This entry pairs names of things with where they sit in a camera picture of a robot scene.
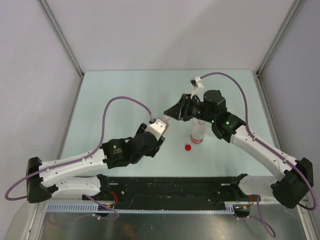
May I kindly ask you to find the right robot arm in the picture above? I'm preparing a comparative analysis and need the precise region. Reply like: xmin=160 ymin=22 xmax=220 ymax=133
xmin=164 ymin=90 xmax=314 ymax=209

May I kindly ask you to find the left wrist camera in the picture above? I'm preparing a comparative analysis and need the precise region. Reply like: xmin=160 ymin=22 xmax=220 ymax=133
xmin=144 ymin=118 xmax=166 ymax=141

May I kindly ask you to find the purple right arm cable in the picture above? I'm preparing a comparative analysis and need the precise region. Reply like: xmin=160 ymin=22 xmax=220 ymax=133
xmin=199 ymin=72 xmax=316 ymax=238

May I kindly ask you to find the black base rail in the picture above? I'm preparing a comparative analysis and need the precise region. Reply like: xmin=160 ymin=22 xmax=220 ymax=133
xmin=92 ymin=175 xmax=257 ymax=209

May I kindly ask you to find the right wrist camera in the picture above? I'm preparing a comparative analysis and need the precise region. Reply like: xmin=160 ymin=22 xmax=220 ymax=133
xmin=190 ymin=76 xmax=204 ymax=99

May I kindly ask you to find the right aluminium corner post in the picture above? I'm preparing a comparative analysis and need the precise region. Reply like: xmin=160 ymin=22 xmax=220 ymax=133
xmin=256 ymin=0 xmax=304 ymax=77

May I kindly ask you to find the amber tea bottle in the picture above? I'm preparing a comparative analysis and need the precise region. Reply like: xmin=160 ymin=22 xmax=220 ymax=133
xmin=160 ymin=115 xmax=171 ymax=136

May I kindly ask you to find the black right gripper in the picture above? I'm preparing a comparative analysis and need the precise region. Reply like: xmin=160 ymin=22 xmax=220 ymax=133
xmin=164 ymin=93 xmax=215 ymax=124

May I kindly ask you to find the left aluminium corner post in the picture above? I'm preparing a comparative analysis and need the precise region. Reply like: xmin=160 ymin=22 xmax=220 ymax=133
xmin=37 ymin=0 xmax=85 ymax=77

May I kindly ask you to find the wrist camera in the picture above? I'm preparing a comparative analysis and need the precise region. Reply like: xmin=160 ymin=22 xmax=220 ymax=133
xmin=144 ymin=118 xmax=166 ymax=141
xmin=190 ymin=76 xmax=204 ymax=99

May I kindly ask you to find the grey slotted cable duct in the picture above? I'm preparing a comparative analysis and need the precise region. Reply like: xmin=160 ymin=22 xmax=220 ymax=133
xmin=45 ymin=201 xmax=253 ymax=215

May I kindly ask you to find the clear red-label water bottle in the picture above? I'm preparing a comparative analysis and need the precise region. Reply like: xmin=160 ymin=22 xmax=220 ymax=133
xmin=190 ymin=119 xmax=206 ymax=145

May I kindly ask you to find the aluminium corner post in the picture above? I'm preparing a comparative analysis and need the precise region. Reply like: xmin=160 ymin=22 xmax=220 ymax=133
xmin=256 ymin=0 xmax=304 ymax=77
xmin=37 ymin=0 xmax=85 ymax=77

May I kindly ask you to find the red bottle cap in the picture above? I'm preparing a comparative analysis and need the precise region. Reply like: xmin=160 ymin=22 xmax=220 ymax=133
xmin=184 ymin=144 xmax=192 ymax=152

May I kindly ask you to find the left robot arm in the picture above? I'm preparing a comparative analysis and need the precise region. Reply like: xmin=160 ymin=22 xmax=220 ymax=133
xmin=26 ymin=119 xmax=167 ymax=204

